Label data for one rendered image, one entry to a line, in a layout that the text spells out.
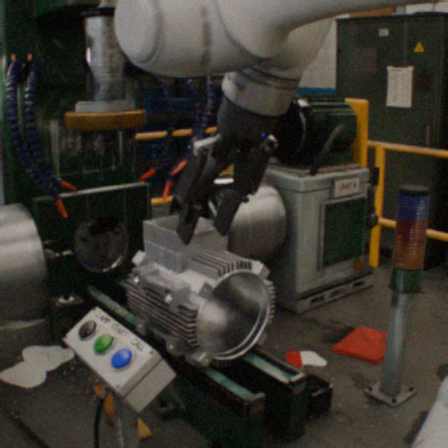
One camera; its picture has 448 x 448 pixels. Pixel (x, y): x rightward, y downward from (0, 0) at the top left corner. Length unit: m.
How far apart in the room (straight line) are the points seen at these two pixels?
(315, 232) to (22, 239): 0.75
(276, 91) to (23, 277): 0.59
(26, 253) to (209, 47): 0.64
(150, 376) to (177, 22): 0.41
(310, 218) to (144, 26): 1.00
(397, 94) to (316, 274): 2.96
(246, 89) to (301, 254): 0.80
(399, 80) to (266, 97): 3.64
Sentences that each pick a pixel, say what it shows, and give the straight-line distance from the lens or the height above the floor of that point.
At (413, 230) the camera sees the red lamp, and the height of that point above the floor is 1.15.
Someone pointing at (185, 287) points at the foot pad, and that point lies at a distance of 0.87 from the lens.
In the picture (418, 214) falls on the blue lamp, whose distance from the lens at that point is 0.96.
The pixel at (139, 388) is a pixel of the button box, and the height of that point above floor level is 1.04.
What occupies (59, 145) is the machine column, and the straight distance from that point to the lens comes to 1.37.
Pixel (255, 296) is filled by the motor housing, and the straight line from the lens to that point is 0.97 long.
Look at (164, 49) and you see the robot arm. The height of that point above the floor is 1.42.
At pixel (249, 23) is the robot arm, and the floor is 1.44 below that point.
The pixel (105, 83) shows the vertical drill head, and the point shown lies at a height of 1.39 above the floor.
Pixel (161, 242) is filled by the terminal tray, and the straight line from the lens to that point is 0.95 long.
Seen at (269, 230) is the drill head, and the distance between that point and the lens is 1.30.
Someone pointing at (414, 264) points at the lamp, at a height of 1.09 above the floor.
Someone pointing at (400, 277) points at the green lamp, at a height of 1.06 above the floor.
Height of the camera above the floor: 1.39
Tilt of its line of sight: 15 degrees down
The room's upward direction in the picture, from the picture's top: straight up
